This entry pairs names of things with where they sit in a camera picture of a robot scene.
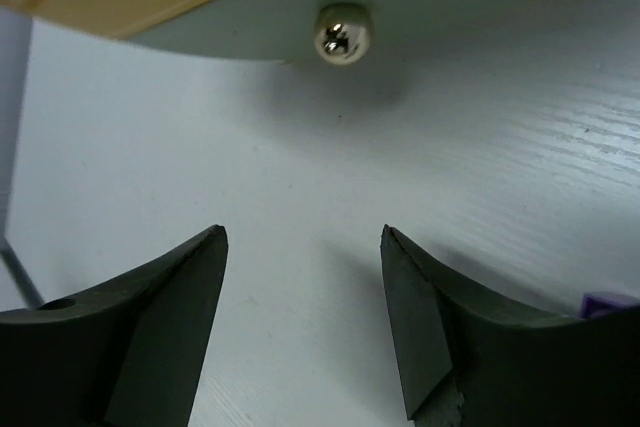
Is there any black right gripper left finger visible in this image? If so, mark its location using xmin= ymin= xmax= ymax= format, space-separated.
xmin=1 ymin=226 xmax=228 ymax=426

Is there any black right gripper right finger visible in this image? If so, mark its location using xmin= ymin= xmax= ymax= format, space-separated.
xmin=380 ymin=226 xmax=639 ymax=426

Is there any purple lego brick studs up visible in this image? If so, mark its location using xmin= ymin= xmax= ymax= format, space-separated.
xmin=580 ymin=292 xmax=639 ymax=319

